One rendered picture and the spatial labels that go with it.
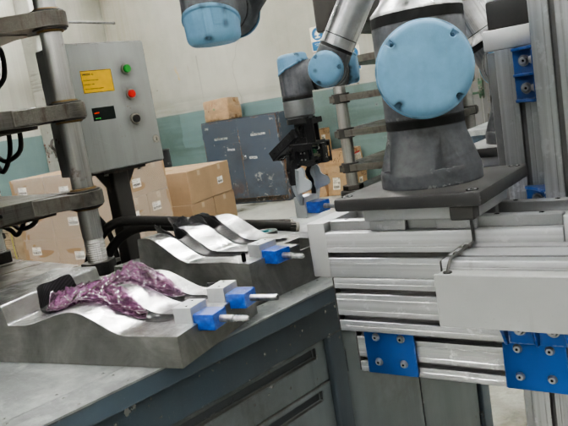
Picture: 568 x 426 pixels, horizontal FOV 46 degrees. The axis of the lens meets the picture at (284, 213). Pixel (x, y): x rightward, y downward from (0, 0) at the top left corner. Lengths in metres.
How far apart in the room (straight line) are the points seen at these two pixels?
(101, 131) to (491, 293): 1.55
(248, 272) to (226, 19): 0.60
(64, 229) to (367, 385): 4.36
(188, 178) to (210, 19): 5.19
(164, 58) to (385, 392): 8.64
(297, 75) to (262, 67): 7.43
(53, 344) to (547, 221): 0.84
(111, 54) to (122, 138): 0.26
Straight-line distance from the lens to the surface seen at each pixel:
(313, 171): 1.68
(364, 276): 1.05
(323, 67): 1.45
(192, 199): 6.07
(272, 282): 1.39
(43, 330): 1.28
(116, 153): 2.19
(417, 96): 0.83
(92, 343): 1.21
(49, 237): 5.90
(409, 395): 1.83
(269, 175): 8.53
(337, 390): 1.56
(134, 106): 2.25
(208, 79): 9.56
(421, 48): 0.83
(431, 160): 0.97
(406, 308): 1.04
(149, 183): 5.54
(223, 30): 0.90
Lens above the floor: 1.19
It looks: 9 degrees down
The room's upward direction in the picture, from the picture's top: 9 degrees counter-clockwise
